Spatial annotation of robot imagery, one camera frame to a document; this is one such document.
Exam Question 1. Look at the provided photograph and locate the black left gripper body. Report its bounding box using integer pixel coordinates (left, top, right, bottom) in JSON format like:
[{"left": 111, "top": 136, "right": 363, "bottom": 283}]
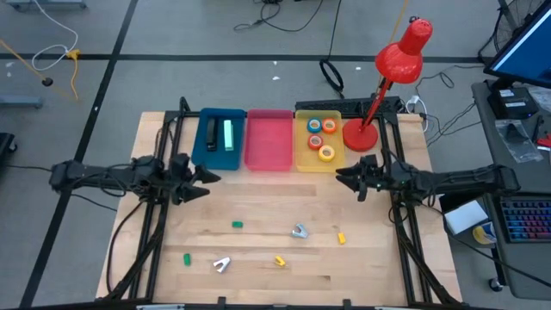
[{"left": 169, "top": 152, "right": 195, "bottom": 206}]

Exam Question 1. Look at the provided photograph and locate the orange cable with black plug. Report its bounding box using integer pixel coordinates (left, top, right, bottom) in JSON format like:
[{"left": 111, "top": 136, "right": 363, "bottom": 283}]
[{"left": 0, "top": 40, "right": 55, "bottom": 88}]

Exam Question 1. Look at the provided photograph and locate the red tape roll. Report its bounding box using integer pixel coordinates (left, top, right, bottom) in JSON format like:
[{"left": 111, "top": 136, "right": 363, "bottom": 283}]
[{"left": 306, "top": 133, "right": 325, "bottom": 151}]

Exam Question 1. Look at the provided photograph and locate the black stapler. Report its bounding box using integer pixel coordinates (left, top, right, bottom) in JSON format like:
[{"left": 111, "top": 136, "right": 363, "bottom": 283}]
[{"left": 205, "top": 117, "right": 219, "bottom": 152}]

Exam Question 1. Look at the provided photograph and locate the white staple remover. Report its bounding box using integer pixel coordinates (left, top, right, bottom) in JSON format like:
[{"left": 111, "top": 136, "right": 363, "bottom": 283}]
[{"left": 212, "top": 256, "right": 232, "bottom": 274}]

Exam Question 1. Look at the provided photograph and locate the silver grey staple remover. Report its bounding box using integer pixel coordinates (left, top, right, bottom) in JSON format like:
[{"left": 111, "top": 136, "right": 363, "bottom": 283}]
[{"left": 290, "top": 222, "right": 310, "bottom": 240}]

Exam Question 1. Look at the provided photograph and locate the backlit rainbow keyboard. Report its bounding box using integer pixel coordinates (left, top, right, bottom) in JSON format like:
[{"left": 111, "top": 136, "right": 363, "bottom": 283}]
[{"left": 500, "top": 198, "right": 551, "bottom": 245}]

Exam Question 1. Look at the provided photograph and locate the blue plastic bin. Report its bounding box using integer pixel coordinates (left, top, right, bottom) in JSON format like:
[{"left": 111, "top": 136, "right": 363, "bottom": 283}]
[{"left": 190, "top": 107, "right": 246, "bottom": 171}]

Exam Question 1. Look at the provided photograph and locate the white floor cable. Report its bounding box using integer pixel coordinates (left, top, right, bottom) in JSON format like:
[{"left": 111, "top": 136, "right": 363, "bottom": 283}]
[{"left": 31, "top": 0, "right": 80, "bottom": 72}]

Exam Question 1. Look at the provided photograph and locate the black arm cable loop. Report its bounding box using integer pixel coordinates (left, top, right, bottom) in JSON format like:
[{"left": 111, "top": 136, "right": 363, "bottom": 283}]
[{"left": 105, "top": 198, "right": 147, "bottom": 296}]

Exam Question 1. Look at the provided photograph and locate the red desk lamp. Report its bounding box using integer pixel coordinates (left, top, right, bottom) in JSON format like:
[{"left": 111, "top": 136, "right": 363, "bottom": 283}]
[{"left": 340, "top": 16, "right": 434, "bottom": 152}]

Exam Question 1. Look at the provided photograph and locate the black aluminium table frame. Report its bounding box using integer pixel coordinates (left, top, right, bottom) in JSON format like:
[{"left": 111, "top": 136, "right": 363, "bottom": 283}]
[{"left": 102, "top": 96, "right": 464, "bottom": 310}]

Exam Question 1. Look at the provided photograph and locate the mint green stapler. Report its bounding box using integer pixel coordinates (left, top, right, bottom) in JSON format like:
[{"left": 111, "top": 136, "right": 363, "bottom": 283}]
[{"left": 222, "top": 119, "right": 235, "bottom": 152}]

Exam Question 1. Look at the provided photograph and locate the black power strip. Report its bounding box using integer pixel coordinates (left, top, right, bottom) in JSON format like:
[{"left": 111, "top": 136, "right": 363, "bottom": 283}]
[{"left": 294, "top": 96, "right": 404, "bottom": 118}]

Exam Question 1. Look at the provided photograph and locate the yellow floor cable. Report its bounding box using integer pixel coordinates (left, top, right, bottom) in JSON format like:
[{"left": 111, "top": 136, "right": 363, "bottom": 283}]
[{"left": 65, "top": 48, "right": 83, "bottom": 98}]

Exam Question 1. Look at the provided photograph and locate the computer monitor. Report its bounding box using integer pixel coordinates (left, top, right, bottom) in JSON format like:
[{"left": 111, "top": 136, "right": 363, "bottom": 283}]
[{"left": 484, "top": 0, "right": 551, "bottom": 90}]

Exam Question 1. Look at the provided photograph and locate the pink plastic bin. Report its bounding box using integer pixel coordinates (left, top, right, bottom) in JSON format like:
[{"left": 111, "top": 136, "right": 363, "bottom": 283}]
[{"left": 244, "top": 108, "right": 294, "bottom": 172}]

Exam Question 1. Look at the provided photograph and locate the clear plastic bag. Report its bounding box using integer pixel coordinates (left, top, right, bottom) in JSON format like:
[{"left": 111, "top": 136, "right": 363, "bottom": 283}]
[{"left": 494, "top": 119, "right": 544, "bottom": 164}]

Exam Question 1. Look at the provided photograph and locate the coiled black cable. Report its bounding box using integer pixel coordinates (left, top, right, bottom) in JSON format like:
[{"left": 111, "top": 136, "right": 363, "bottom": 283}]
[{"left": 319, "top": 59, "right": 346, "bottom": 100}]

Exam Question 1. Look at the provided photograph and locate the grey floor bar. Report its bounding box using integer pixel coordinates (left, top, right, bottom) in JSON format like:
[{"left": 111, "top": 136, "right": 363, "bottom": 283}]
[{"left": 0, "top": 95, "right": 44, "bottom": 109}]

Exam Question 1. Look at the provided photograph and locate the yellow plastic bin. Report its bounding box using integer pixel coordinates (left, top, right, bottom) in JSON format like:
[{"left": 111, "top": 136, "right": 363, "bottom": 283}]
[{"left": 294, "top": 109, "right": 346, "bottom": 173}]

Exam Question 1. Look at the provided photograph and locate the tangled black floor cable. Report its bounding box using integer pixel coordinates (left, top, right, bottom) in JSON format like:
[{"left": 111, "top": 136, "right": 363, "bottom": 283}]
[{"left": 232, "top": 0, "right": 344, "bottom": 58}]

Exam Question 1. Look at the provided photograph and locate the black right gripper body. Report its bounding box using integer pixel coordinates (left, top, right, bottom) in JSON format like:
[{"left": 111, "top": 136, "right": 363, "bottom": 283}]
[{"left": 357, "top": 153, "right": 389, "bottom": 202}]

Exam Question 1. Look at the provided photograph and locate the black floor fan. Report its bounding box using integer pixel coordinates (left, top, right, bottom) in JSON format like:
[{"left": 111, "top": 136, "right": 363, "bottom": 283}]
[{"left": 477, "top": 0, "right": 548, "bottom": 65}]

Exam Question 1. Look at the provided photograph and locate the grey desk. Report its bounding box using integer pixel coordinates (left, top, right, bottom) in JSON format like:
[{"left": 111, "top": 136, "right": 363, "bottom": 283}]
[{"left": 471, "top": 79, "right": 551, "bottom": 301}]

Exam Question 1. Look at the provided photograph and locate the small black computer box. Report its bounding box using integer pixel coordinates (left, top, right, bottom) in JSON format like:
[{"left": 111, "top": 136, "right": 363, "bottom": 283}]
[{"left": 487, "top": 87, "right": 539, "bottom": 121}]

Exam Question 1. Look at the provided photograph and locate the white box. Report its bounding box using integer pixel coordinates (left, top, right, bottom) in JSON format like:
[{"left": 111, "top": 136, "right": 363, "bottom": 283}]
[{"left": 443, "top": 200, "right": 490, "bottom": 236}]

